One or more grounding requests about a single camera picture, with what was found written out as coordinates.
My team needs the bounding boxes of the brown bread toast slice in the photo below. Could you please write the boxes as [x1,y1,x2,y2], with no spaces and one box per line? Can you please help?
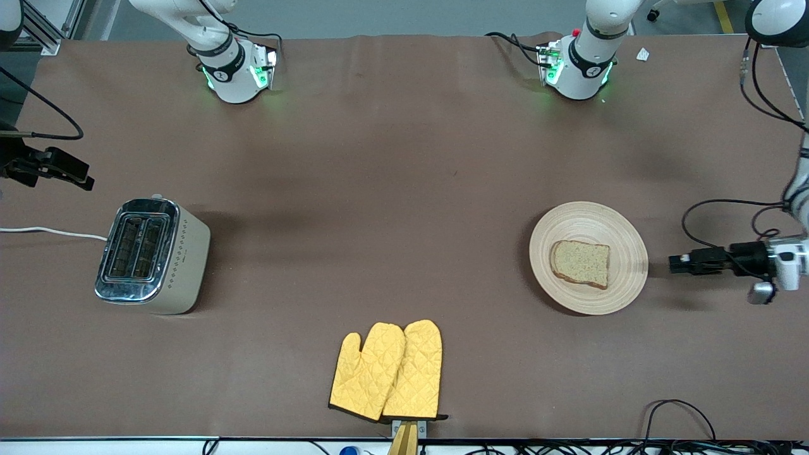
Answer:
[549,240,611,290]

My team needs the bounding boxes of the round wooden plate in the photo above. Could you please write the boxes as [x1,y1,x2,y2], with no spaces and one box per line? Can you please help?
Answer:
[529,202,649,315]

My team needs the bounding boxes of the chrome and cream toaster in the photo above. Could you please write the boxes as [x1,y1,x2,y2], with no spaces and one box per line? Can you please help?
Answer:
[95,194,211,315]

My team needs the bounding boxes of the yellow quilted oven mitt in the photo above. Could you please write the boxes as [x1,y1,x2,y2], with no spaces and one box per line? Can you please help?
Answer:
[329,323,406,422]
[382,320,449,422]

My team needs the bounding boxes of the brown table cover mat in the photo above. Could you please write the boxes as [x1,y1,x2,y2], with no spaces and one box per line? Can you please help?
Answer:
[0,33,809,441]

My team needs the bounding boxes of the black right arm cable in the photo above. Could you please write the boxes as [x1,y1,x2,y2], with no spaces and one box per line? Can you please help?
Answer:
[0,66,85,141]

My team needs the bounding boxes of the white toaster power cable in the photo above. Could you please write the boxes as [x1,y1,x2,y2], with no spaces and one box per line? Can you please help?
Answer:
[0,226,108,241]

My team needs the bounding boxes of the aluminium frame profile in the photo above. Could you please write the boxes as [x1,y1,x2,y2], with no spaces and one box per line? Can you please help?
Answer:
[13,0,86,56]

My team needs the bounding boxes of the black looped cable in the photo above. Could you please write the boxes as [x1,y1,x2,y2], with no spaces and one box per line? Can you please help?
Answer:
[643,399,717,443]

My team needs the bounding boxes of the black arm base cable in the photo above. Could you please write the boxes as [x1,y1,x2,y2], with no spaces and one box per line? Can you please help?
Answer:
[485,32,545,67]
[226,24,283,46]

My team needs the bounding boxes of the wooden clamp with metal bracket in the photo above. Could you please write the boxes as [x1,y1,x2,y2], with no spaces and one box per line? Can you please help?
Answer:
[387,419,428,455]

